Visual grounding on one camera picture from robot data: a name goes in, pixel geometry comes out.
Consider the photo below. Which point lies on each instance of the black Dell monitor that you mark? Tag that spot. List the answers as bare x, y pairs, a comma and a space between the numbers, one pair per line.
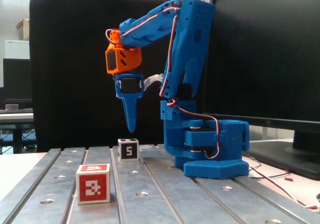
262, 46

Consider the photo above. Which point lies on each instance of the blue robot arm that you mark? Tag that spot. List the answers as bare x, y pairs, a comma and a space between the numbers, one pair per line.
195, 34

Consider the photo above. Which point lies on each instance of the red cube with white marker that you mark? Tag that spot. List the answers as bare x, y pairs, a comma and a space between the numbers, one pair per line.
92, 186

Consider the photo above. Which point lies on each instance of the slotted aluminium base plate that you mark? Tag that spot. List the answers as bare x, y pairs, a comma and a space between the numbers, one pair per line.
162, 204

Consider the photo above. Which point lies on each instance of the grey tape roll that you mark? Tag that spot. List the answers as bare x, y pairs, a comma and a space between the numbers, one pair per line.
11, 107

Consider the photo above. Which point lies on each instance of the white background desk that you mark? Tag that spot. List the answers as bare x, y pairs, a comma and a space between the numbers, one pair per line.
15, 117

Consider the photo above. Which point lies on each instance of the white cabinet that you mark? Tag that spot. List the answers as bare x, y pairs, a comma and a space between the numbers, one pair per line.
16, 49

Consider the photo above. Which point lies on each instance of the black panel backdrop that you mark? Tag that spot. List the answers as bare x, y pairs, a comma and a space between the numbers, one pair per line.
75, 59

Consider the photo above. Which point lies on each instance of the orange and blue gripper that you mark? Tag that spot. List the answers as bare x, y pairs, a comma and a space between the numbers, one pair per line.
130, 84

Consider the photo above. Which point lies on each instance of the small dark background monitor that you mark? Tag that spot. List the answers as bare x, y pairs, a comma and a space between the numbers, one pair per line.
17, 79

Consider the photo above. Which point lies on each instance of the brown cardboard box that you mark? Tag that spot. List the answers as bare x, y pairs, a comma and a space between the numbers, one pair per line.
24, 30

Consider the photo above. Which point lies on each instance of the black cube with white marker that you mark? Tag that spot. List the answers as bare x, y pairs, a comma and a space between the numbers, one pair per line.
128, 150

